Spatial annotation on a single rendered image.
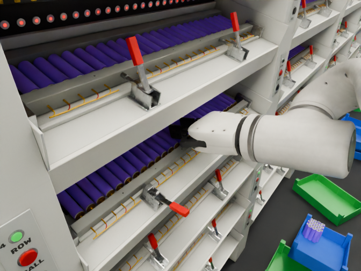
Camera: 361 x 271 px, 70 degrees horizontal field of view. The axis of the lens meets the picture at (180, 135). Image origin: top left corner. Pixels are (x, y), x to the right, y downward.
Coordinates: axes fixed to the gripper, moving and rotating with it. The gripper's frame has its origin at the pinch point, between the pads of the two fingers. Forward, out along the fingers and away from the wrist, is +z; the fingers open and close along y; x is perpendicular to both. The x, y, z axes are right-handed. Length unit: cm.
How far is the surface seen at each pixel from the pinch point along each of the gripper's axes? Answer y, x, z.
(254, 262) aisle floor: -34, 83, 7
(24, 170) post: 33.1, -12.1, -11.2
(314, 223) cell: -66, 79, -10
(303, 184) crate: -99, 83, 5
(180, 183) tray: 8.6, 7.8, -4.3
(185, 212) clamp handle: 15.6, 6.7, -11.6
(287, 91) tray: -50, 8, -5
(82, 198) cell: 24.8, 1.8, 2.0
